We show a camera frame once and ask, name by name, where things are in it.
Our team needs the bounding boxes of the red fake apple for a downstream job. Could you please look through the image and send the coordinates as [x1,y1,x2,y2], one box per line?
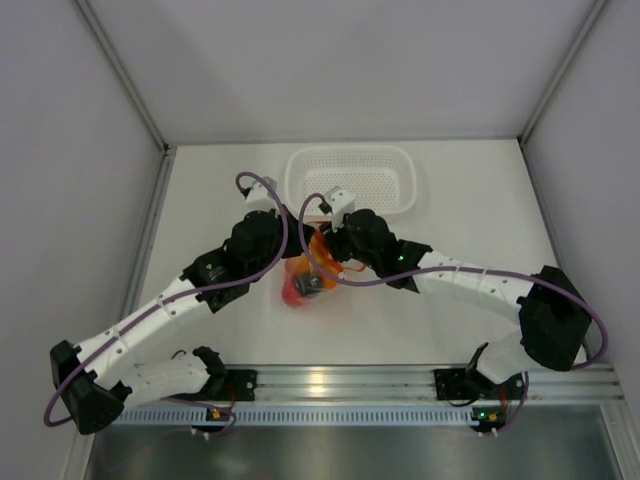
[281,282,308,308]

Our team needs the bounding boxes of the orange fake fruit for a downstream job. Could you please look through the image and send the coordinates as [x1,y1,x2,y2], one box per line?
[309,231,341,276]

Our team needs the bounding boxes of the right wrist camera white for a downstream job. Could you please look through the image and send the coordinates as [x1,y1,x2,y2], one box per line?
[319,186,356,231]

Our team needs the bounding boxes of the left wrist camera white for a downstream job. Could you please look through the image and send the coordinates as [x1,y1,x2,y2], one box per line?
[243,176,277,211]

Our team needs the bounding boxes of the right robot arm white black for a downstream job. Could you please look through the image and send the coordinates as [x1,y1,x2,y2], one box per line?
[320,187,592,397]

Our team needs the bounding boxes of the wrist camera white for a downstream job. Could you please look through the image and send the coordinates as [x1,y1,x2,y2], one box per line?
[243,176,277,211]
[319,186,356,231]

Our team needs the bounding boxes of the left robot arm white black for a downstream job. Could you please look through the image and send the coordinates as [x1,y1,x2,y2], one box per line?
[44,173,296,435]

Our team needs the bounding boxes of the white perforated plastic basket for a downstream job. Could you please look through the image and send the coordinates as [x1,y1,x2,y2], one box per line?
[282,144,417,222]

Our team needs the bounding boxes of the aluminium rail frame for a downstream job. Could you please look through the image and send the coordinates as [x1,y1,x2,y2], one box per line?
[78,363,624,404]

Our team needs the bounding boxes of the dark fake plum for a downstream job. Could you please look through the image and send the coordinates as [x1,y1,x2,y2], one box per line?
[294,271,324,299]

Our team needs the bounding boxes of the clear zip top bag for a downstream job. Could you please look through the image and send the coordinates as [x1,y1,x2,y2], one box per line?
[281,222,366,308]

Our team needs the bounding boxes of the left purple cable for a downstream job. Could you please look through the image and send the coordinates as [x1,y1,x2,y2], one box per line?
[43,171,289,427]

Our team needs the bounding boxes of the white slotted cable duct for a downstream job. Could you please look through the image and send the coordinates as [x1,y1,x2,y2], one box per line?
[113,405,503,427]

